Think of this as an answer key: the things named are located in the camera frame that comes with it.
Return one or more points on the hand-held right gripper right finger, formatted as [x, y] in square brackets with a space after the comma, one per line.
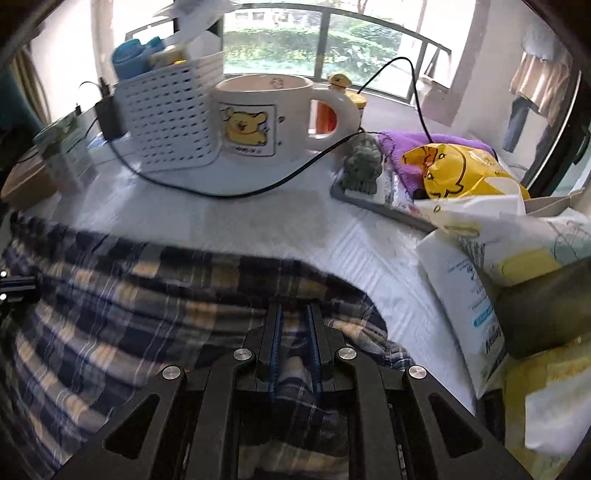
[314, 341]

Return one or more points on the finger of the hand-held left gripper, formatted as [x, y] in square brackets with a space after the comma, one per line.
[18, 284]

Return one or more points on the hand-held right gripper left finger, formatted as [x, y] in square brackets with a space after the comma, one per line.
[278, 341]

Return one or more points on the plaid pants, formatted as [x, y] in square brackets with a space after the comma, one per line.
[138, 314]

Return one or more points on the beige lunch box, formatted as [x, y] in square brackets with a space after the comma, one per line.
[25, 180]

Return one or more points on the white green milk carton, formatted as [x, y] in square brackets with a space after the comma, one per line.
[64, 157]

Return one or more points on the grey tray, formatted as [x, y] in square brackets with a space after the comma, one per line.
[369, 203]

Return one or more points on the white wipes pack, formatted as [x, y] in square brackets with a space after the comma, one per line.
[461, 295]

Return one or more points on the small grey figurine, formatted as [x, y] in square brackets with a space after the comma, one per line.
[362, 166]

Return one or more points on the black power adapter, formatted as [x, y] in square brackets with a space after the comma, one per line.
[108, 117]

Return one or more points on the yellow tissue pack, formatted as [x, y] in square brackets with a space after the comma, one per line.
[517, 369]

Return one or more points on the purple cloth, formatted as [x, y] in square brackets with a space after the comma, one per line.
[406, 147]

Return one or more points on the yellow cartoon bag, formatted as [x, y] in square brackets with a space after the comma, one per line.
[452, 170]

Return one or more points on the white cartoon mug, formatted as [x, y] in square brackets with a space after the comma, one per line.
[258, 120]

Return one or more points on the white perforated basket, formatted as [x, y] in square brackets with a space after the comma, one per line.
[171, 115]

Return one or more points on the blue bottle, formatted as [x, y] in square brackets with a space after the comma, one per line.
[134, 55]

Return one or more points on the yellow duck lidded jar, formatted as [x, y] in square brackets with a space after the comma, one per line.
[339, 83]

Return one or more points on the balcony railing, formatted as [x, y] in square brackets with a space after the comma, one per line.
[323, 18]

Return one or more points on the hanging clothes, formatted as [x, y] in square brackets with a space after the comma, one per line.
[535, 74]

